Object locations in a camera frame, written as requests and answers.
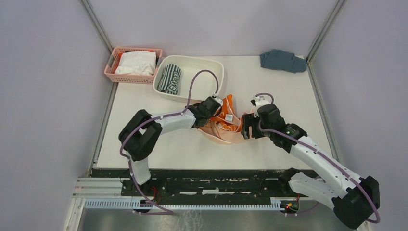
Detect orange and cream cloth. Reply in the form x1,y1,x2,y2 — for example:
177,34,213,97
199,94,248,145

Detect green white striped towel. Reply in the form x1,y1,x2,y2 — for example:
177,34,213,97
157,64,182,95

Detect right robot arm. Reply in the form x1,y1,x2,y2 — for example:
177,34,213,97
241,93,381,229

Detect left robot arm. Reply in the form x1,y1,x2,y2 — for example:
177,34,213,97
118,96,223,196

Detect white plastic tub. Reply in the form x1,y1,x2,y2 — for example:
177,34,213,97
153,55,224,103

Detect blue-grey folded cloth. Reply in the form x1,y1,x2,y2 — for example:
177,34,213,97
259,49,307,74

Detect white cloth in basket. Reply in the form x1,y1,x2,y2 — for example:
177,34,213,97
115,51,156,76

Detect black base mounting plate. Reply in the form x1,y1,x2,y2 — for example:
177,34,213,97
90,168,319,206

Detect pink plastic basket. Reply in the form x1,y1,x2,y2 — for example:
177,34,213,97
104,47,163,84

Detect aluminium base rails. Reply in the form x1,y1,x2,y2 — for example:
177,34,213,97
74,178,298,204

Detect aluminium frame post right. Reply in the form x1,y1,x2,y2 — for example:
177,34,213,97
305,0,348,84

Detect aluminium frame post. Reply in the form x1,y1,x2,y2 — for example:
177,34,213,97
305,0,348,84
79,0,114,54

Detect white slotted cable duct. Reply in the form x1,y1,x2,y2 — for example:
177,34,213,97
84,199,284,211

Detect aluminium frame post left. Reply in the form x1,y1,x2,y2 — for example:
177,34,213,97
79,0,114,54

